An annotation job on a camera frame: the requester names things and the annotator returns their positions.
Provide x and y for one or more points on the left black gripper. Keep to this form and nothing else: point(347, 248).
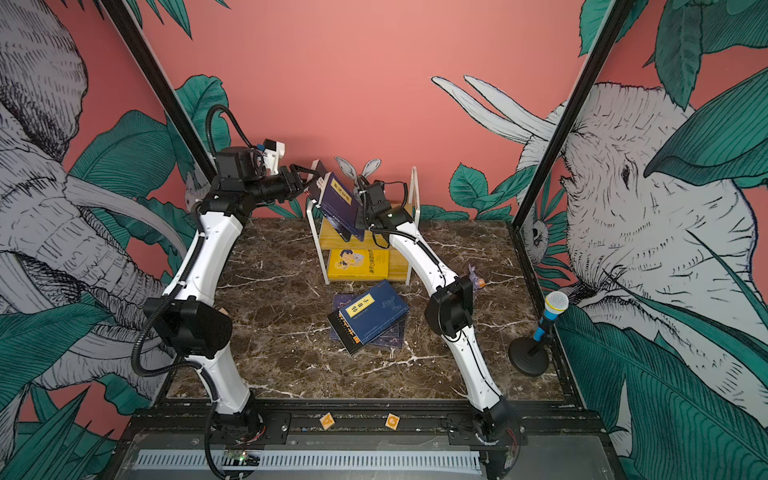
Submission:
point(296, 179)

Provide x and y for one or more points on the purple book yellow label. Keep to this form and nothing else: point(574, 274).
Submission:
point(339, 207)

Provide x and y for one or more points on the blue book yellow label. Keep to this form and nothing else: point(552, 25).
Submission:
point(368, 315)

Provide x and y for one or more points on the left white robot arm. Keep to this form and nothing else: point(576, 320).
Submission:
point(184, 315)

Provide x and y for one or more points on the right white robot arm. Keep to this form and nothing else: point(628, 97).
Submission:
point(449, 312)

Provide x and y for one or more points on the yellow cartoon cover book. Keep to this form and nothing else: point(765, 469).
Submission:
point(361, 265)

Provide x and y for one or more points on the small purple toy figure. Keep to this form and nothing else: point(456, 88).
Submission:
point(478, 282)

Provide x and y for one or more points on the dark purple bottom book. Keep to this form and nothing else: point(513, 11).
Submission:
point(391, 338)

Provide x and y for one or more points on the black book yellow title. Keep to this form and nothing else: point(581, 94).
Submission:
point(345, 332)

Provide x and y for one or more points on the blue microphone on stand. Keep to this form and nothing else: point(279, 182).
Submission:
point(528, 355)

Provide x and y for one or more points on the right orange sticker tag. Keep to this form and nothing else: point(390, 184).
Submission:
point(392, 421)

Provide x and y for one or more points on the orange sticker tag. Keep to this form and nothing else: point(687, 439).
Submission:
point(327, 421)
point(392, 421)

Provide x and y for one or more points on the left orange sticker tag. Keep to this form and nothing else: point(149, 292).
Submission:
point(327, 421)

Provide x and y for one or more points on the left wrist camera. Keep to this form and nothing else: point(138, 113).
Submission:
point(250, 163)

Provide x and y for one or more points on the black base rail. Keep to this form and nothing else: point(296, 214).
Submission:
point(451, 418)

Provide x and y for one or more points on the left black frame post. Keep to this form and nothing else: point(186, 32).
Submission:
point(193, 124)

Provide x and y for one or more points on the black frame post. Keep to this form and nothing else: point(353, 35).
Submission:
point(193, 124)
point(610, 28)

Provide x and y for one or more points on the white slotted cable duct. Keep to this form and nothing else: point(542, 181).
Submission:
point(460, 462)

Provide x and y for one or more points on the right black frame post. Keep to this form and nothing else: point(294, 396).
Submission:
point(610, 28)

